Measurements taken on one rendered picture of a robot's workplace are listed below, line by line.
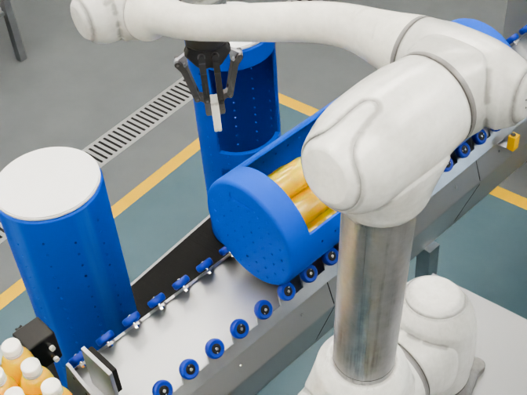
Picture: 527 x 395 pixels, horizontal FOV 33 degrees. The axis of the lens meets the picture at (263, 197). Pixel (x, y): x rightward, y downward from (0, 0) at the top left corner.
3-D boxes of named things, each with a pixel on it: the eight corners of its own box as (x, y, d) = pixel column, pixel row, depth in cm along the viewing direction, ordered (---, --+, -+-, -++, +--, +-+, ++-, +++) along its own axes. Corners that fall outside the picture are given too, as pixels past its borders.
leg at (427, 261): (429, 371, 303) (442, 244, 260) (418, 381, 300) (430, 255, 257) (415, 361, 306) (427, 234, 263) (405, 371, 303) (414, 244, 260)
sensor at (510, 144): (518, 147, 248) (521, 133, 244) (512, 152, 246) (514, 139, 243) (495, 135, 252) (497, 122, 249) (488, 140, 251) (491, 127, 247)
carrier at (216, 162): (196, 230, 338) (253, 262, 324) (164, 34, 278) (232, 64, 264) (245, 189, 353) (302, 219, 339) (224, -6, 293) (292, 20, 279)
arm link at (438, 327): (489, 365, 168) (503, 289, 153) (427, 425, 159) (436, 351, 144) (422, 319, 177) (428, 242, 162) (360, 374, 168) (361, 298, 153)
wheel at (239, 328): (233, 339, 197) (229, 339, 199) (251, 338, 199) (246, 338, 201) (232, 319, 198) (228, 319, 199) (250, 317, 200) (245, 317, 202)
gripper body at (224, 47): (225, 8, 160) (230, 51, 167) (178, 14, 160) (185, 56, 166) (229, 30, 155) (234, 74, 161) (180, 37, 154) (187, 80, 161)
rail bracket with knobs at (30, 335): (69, 364, 203) (59, 336, 196) (43, 383, 200) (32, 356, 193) (45, 340, 209) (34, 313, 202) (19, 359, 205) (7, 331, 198)
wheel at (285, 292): (279, 299, 204) (274, 299, 206) (296, 302, 206) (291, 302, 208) (281, 280, 205) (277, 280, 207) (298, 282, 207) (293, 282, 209)
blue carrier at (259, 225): (518, 125, 245) (525, 34, 227) (298, 306, 203) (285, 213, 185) (435, 92, 262) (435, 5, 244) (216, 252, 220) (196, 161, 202)
